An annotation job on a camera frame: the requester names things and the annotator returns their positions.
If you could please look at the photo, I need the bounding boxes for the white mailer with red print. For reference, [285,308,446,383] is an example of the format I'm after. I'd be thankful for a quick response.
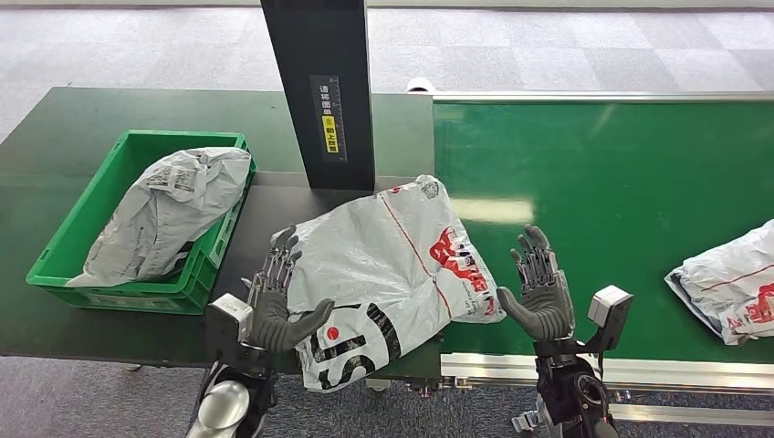
[664,218,774,347]

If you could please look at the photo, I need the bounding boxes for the green plastic crate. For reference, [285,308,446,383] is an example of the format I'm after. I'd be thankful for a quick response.
[25,130,257,316]

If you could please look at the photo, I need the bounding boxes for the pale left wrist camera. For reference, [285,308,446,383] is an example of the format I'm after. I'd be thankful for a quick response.
[205,293,255,364]

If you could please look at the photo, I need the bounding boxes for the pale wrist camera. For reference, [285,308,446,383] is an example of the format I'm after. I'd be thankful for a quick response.
[205,293,255,364]
[581,285,635,356]

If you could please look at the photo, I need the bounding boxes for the green conveyor belt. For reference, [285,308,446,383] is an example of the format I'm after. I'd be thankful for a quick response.
[433,99,774,365]

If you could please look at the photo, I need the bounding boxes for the black and yellow column sticker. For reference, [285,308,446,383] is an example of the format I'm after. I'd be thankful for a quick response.
[309,74,349,163]

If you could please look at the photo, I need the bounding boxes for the white mailer with black letters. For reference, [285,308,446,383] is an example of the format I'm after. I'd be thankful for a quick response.
[272,175,506,394]

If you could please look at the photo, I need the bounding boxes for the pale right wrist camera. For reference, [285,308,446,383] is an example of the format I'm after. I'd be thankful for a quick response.
[581,285,635,356]

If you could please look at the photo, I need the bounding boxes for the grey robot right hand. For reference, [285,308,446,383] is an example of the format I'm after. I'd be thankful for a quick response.
[496,224,576,344]

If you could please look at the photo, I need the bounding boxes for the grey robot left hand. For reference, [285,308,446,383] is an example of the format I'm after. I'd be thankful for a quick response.
[240,224,336,355]

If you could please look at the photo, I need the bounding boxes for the metal conveyor leg bracket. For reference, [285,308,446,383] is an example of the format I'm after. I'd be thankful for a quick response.
[512,410,546,433]

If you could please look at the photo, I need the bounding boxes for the aluminium conveyor frame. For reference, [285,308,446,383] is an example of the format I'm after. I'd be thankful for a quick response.
[432,89,774,427]

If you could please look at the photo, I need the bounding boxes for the black scanner base plate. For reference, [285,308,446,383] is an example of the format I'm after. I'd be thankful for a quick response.
[208,171,444,339]

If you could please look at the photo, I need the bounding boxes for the dark green table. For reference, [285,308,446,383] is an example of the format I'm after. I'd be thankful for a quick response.
[0,86,444,382]

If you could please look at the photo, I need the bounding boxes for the black scanner column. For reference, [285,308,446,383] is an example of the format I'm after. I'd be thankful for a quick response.
[259,0,377,193]

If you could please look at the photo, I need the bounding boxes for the grey crumpled mailer package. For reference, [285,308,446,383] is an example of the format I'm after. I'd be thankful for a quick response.
[65,146,252,288]

